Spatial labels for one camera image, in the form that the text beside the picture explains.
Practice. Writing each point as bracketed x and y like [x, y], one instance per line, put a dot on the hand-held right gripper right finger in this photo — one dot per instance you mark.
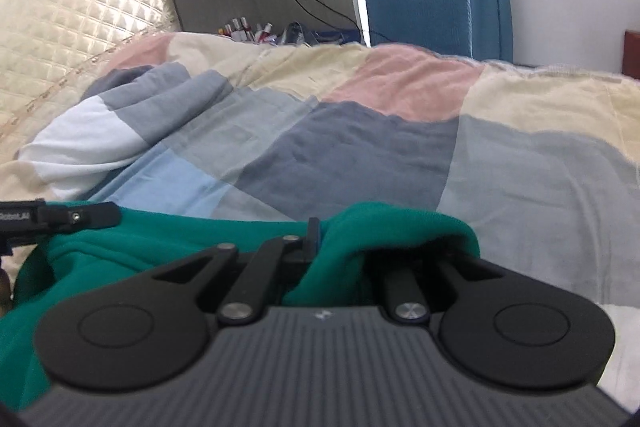
[395, 282]

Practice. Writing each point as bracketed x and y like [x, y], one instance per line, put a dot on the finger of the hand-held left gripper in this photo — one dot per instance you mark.
[80, 217]

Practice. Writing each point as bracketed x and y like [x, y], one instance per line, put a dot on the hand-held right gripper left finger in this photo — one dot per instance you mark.
[312, 242]

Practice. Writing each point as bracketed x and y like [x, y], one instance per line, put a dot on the green sweatshirt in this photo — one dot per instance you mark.
[125, 237]

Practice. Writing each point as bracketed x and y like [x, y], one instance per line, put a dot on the patchwork blanket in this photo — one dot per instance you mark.
[350, 147]

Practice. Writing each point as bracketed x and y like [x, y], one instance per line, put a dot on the row of small bottles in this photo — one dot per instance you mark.
[243, 29]

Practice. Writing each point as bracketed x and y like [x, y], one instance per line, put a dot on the red-brown wooden chest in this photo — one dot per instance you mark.
[633, 54]

